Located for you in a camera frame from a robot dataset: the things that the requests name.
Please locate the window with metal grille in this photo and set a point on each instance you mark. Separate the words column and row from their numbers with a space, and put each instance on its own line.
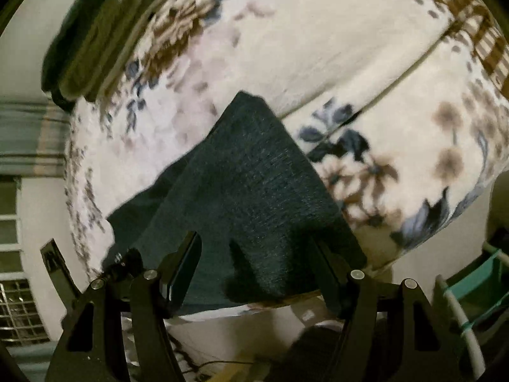
column 18, row 278

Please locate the brown checked cloth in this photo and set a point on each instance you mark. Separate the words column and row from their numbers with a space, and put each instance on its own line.
column 473, row 12

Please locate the white floral blanket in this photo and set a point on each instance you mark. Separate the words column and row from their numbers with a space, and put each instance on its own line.
column 302, row 67

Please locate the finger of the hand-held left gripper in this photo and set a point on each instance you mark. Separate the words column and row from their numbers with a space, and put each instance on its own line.
column 55, row 264
column 126, row 264

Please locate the green plastic chair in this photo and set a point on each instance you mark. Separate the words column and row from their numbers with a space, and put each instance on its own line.
column 483, row 282

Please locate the white plastic tube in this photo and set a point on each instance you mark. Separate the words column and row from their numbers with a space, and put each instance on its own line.
column 461, row 322

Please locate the dark blue-grey pants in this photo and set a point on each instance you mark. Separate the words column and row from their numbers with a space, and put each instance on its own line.
column 246, row 191

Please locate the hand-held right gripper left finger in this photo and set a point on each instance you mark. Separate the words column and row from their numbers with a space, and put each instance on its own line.
column 182, row 275

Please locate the striped grey curtain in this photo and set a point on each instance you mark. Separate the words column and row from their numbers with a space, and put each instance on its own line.
column 30, row 139

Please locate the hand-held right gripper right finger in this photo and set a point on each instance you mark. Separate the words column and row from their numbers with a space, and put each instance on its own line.
column 327, row 276

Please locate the dark green folded cloth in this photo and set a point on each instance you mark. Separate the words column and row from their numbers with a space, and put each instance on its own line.
column 91, row 36

